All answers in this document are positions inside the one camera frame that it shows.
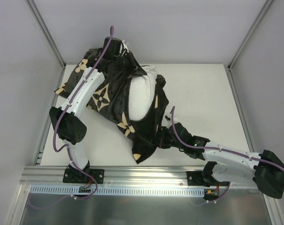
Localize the left aluminium frame post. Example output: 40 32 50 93
25 0 66 68

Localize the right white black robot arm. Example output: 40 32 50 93
160 113 284 199

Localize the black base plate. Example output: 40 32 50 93
62 165 105 184
186 171 210 187

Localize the white pillow insert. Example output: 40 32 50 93
122 65 157 125

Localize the black beige patterned pillowcase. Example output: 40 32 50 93
54 48 170 165

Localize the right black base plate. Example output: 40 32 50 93
186 171 210 187

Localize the right aluminium frame post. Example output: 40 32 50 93
227 0 275 69

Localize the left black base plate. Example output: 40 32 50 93
62 165 105 184

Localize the white slotted cable duct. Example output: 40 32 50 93
30 185 205 198

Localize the aluminium frame post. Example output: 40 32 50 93
25 0 66 68
227 0 275 69

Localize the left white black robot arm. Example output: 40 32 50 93
49 37 144 187

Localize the aluminium mounting rail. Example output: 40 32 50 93
19 165 257 188

